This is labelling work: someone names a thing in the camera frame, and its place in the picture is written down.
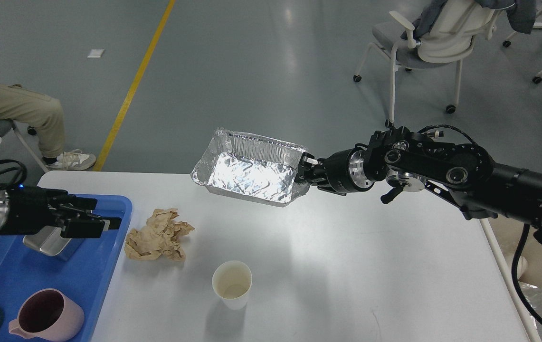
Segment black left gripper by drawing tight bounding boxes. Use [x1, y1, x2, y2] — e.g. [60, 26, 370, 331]
[0, 185, 122, 238]

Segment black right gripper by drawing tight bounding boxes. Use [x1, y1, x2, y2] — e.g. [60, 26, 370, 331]
[295, 149, 375, 195]

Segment square stainless steel tray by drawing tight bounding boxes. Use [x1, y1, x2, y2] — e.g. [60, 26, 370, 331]
[22, 227, 85, 261]

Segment aluminium foil tray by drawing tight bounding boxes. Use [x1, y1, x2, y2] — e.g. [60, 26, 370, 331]
[190, 127, 310, 207]

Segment pink mug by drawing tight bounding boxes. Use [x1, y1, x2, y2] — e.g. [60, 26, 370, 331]
[8, 288, 85, 342]

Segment white paper cup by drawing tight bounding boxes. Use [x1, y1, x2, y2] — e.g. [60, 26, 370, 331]
[212, 260, 253, 310]

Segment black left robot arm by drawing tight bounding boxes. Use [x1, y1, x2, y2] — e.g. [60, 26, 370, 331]
[0, 159, 122, 238]

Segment blue plastic tray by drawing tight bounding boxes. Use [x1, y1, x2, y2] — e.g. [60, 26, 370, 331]
[0, 195, 133, 342]

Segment crumpled brown paper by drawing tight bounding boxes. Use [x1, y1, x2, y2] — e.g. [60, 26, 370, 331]
[124, 208, 195, 262]

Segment seated person in khaki trousers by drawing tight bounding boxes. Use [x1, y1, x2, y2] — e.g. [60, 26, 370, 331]
[0, 84, 96, 171]

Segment white grey office chair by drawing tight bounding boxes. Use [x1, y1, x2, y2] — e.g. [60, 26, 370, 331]
[353, 0, 503, 128]

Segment grey jacket on chair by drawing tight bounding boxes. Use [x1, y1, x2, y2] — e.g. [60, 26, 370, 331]
[401, 0, 537, 40]

